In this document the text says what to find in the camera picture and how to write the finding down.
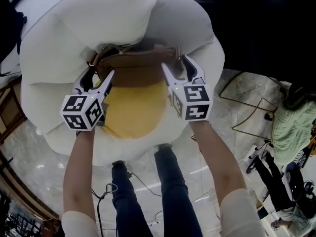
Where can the person's left forearm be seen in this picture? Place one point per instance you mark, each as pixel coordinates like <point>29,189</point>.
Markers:
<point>79,171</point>

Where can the person's right leg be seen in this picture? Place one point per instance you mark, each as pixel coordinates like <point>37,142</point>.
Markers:
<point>175,189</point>

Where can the black fabric backpack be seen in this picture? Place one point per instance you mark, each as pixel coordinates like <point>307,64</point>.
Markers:
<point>10,28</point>

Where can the white flower-shaped cushion seat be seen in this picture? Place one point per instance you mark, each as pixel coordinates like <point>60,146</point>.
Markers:
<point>86,21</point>

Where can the black cabinet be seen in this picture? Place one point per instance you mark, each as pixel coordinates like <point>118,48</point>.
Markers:
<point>259,33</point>

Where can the wooden shelf rack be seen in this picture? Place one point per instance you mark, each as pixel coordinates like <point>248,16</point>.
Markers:
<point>8,110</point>

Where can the person's white shirt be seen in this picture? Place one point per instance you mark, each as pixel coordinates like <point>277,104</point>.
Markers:
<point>242,213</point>

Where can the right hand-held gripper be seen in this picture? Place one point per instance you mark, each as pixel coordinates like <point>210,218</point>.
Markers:
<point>195,102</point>

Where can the person's right forearm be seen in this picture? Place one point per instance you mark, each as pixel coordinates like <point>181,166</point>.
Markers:
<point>219,162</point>

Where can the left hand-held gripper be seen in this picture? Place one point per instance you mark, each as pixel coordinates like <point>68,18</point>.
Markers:
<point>76,112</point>

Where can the person's leg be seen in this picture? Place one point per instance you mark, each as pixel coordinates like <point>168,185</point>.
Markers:
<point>276,181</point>
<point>175,189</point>
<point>128,201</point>

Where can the person's left leg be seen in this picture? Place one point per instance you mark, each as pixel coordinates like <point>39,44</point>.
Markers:
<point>128,201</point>

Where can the green knitted blanket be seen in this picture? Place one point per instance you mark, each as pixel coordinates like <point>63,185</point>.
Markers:
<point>293,132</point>

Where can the brown leather handbag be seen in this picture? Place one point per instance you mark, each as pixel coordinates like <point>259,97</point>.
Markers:
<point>138,68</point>

